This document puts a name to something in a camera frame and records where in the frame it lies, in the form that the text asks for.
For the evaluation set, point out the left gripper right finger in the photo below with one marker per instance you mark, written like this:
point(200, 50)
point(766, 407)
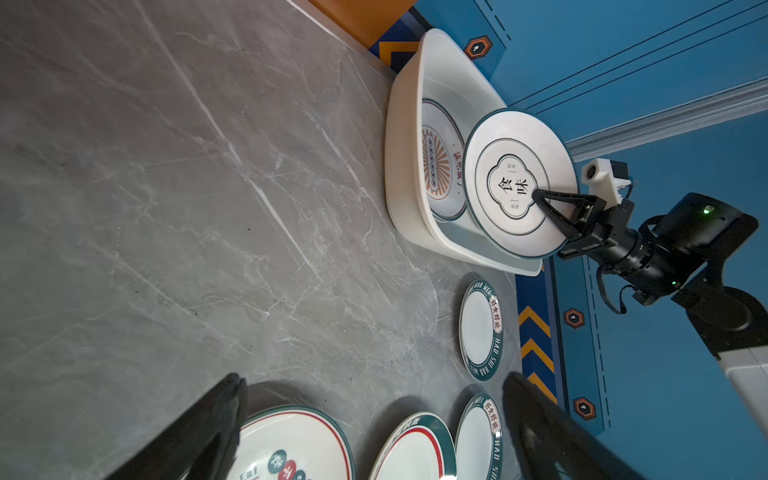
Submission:
point(548, 443)

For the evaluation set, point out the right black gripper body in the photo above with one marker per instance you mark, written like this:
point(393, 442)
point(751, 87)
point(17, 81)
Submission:
point(651, 269)

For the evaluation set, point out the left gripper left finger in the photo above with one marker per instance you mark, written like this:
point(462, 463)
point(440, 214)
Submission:
point(201, 443)

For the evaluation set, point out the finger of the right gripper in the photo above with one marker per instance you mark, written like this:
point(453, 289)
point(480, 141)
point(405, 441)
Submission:
point(574, 214)

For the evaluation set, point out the red character plate front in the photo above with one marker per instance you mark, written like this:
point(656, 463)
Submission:
point(291, 443)

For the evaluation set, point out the cloud pattern white plate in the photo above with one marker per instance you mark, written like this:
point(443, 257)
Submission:
point(508, 156)

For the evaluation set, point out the large green rim plate front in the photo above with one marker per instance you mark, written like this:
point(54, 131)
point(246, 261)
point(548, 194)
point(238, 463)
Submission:
point(420, 447)

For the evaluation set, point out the green lettered plate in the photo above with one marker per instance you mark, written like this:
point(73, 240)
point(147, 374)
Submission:
point(481, 330)
point(478, 445)

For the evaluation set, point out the orange sunburst plate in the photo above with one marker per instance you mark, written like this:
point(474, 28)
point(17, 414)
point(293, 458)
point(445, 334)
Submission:
point(442, 153)

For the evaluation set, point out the white plastic bin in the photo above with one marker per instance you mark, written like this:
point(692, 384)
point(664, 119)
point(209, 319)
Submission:
point(440, 71)

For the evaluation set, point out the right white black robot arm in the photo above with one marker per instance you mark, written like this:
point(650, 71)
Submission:
point(645, 312)

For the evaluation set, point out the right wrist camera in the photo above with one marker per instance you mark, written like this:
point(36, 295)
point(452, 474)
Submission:
point(609, 180)

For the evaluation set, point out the right aluminium corner post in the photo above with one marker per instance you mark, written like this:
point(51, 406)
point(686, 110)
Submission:
point(724, 106)

